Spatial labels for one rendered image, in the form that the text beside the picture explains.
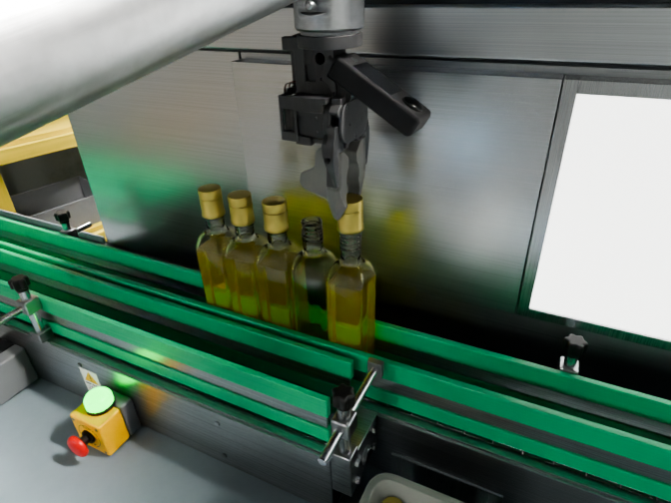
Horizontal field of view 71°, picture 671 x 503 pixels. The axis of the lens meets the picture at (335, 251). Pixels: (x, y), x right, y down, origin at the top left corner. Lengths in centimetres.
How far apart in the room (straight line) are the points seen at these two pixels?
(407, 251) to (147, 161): 57
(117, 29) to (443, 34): 48
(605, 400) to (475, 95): 43
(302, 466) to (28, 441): 51
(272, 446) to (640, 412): 49
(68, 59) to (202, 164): 73
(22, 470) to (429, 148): 82
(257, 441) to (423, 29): 60
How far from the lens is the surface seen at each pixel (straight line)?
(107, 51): 23
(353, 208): 59
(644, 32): 64
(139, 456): 92
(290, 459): 74
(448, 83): 65
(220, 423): 78
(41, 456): 100
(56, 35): 22
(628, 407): 74
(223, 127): 88
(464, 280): 76
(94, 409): 89
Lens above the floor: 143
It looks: 31 degrees down
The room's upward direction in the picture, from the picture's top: 2 degrees counter-clockwise
